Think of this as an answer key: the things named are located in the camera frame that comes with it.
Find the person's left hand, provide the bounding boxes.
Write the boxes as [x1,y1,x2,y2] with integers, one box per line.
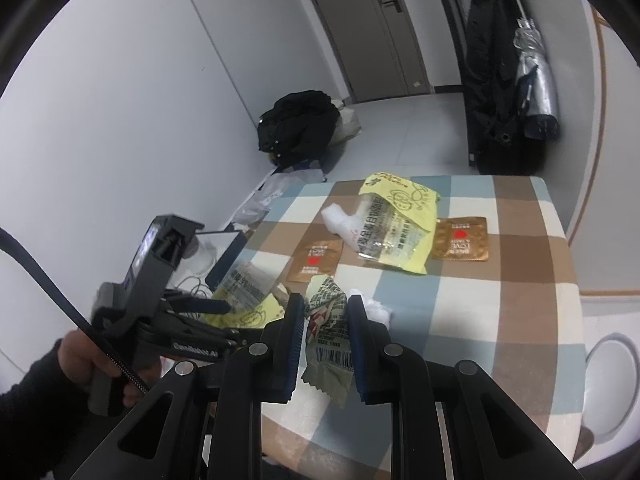
[56,330,162,408]

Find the black clothes pile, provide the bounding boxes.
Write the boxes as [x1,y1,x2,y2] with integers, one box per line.
[257,90,340,169]

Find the printed snack wrapper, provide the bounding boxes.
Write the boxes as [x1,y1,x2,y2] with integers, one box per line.
[302,275,354,408]

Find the beige bag on floor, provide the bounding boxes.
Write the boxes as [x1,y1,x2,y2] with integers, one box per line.
[330,100,361,146]

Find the checkered blanket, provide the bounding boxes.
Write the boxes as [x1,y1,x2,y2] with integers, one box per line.
[262,176,586,479]

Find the silver folded umbrella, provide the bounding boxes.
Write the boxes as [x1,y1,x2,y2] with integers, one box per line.
[513,0,561,141]

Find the hanging black coat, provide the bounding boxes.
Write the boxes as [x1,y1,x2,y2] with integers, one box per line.
[463,0,546,176]

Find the open dark blue box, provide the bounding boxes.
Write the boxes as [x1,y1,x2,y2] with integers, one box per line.
[195,231,247,292]

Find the grey door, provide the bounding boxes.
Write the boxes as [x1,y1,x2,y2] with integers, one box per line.
[311,0,433,103]

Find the white tissue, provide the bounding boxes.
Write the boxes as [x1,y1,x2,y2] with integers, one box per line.
[348,288,393,328]

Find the gold heart sachet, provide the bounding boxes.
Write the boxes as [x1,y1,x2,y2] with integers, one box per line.
[431,217,489,261]
[288,240,343,283]

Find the white trash bin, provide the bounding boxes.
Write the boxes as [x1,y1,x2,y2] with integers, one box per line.
[573,333,639,467]

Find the white paper roll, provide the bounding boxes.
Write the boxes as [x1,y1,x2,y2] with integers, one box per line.
[182,237,216,276]

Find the black cable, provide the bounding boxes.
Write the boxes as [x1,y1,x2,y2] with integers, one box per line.
[0,226,151,396]

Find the tangled cables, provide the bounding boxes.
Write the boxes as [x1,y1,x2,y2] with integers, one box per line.
[171,271,214,296]

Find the large yellow snack bag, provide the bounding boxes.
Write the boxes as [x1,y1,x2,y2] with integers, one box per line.
[356,172,439,275]

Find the grey plastic bag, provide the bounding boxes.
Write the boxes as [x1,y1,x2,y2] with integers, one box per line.
[231,168,326,226]

